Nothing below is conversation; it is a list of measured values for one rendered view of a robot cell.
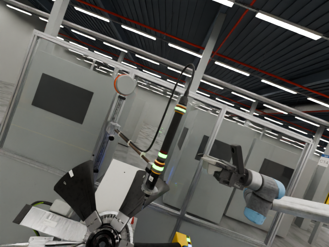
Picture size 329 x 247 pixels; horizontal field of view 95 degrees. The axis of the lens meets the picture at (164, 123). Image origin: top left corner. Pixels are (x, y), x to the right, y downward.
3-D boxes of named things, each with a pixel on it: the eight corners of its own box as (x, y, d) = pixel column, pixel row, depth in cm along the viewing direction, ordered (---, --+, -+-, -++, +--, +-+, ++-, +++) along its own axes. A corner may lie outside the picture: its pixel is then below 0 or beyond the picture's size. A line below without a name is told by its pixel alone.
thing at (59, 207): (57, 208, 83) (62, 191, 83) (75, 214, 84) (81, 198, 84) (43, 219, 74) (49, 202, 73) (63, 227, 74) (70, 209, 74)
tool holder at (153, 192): (135, 182, 64) (144, 160, 63) (149, 183, 68) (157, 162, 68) (145, 195, 57) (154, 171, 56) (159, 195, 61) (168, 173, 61)
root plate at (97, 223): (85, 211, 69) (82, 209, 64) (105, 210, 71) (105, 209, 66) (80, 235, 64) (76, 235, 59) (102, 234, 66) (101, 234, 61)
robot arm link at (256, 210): (258, 216, 69) (268, 194, 68) (264, 230, 58) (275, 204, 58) (240, 207, 72) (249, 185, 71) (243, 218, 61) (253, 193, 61)
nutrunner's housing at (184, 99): (140, 192, 62) (181, 88, 60) (148, 192, 64) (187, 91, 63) (145, 199, 59) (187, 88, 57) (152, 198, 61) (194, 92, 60)
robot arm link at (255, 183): (264, 176, 59) (251, 169, 67) (254, 172, 59) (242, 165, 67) (257, 194, 59) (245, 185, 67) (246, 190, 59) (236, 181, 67)
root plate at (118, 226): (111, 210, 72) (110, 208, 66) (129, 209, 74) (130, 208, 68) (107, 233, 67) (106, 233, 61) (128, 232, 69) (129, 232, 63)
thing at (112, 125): (105, 130, 113) (108, 119, 113) (113, 132, 117) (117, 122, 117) (108, 134, 105) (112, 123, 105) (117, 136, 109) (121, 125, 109)
